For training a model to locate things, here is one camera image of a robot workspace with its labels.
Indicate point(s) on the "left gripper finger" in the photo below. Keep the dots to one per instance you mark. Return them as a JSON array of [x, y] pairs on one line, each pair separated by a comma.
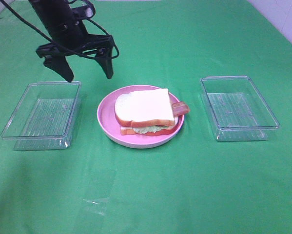
[[59, 65]]

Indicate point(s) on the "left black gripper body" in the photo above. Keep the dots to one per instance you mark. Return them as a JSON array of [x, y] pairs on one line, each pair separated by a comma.
[[73, 39]]

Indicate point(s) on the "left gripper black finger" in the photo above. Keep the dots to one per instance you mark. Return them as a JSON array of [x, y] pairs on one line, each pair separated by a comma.
[[105, 62]]

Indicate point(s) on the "toast bread slice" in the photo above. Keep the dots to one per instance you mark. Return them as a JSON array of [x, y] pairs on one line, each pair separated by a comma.
[[144, 108], [129, 130]]

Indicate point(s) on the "green lettuce leaf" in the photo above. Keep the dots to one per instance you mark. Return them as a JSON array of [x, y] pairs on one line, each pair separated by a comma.
[[151, 129]]

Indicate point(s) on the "bacon strip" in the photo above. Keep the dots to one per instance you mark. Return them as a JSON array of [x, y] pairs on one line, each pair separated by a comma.
[[180, 108]]

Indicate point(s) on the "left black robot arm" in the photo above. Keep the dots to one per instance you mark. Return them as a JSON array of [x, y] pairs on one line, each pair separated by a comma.
[[54, 12]]

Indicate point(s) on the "left clear plastic tray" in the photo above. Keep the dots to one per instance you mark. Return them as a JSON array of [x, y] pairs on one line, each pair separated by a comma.
[[44, 117]]

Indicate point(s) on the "clear plastic tray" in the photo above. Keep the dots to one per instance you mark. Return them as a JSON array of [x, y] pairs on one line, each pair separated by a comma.
[[236, 109], [44, 117]]

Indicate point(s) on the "pink round plate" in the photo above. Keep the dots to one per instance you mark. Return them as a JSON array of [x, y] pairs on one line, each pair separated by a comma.
[[107, 120]]

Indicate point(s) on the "clear tape strip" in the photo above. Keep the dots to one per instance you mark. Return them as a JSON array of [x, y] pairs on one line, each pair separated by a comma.
[[98, 190]]

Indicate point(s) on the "right clear plastic tray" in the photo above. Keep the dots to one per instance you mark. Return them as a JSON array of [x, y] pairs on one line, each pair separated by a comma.
[[236, 109]]

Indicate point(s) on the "green tablecloth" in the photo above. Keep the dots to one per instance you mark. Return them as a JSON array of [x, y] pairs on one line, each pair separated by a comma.
[[190, 185]]

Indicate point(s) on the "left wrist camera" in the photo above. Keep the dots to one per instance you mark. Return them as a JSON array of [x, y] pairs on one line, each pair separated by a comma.
[[84, 12]]

